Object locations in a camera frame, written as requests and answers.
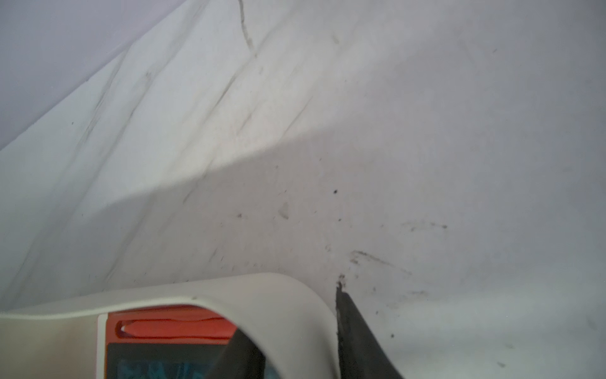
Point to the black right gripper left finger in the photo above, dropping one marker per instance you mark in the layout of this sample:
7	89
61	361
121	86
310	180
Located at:
240	359

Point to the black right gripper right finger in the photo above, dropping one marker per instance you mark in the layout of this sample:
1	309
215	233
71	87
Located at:
360	354

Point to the cream plastic storage box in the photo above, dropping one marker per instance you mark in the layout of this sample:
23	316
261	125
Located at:
287	320

